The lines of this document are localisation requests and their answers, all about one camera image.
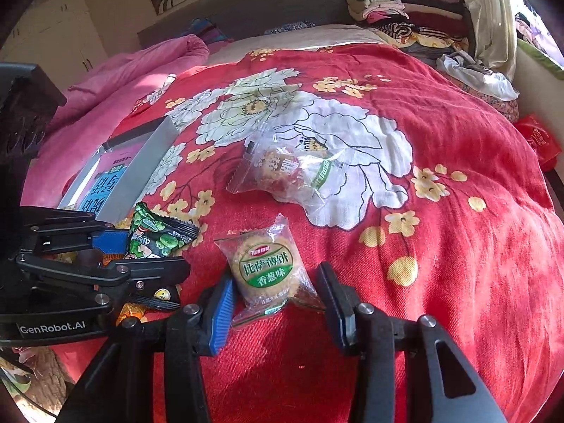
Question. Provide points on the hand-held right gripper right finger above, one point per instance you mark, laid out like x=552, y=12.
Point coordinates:
x=335, y=304

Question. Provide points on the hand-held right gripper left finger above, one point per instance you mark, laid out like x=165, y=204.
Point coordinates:
x=222, y=317

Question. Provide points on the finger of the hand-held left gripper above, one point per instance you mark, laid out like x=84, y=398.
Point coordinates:
x=145, y=271
x=110, y=240

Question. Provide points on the green pea snack packet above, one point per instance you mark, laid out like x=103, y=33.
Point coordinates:
x=158, y=233

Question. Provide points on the clear packet green label biscuit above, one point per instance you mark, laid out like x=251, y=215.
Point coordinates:
x=268, y=268

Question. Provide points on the orange snack packet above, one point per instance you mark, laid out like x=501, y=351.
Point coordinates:
x=132, y=313

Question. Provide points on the pink and blue book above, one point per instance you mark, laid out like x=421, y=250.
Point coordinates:
x=103, y=185

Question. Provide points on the brown plush blanket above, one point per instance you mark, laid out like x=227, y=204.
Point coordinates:
x=39, y=374

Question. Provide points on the red floral blanket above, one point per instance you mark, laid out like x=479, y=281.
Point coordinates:
x=440, y=251

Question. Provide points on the clear packet round pastry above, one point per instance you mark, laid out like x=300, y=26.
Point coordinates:
x=282, y=172

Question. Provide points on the pink fleece blanket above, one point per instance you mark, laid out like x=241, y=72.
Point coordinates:
x=110, y=83

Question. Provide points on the white wardrobe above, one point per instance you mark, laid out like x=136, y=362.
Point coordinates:
x=57, y=31

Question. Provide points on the blue purple cloth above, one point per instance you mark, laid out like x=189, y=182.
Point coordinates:
x=211, y=33

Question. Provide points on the red plastic bag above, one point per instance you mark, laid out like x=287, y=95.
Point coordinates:
x=539, y=141

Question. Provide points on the white crumpled cloth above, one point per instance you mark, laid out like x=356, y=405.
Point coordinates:
x=476, y=79

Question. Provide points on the beige bed sheet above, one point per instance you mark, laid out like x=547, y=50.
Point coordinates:
x=286, y=42

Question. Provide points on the patterned pillow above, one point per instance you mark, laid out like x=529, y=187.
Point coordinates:
x=286, y=27

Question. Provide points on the grey bed headboard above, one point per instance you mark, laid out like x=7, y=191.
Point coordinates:
x=264, y=4

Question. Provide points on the pile of folded clothes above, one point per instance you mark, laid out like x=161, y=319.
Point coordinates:
x=418, y=13

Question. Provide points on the cream curtain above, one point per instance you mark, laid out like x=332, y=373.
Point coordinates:
x=489, y=22

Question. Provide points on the green sill cloth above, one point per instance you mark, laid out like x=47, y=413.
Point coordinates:
x=542, y=57

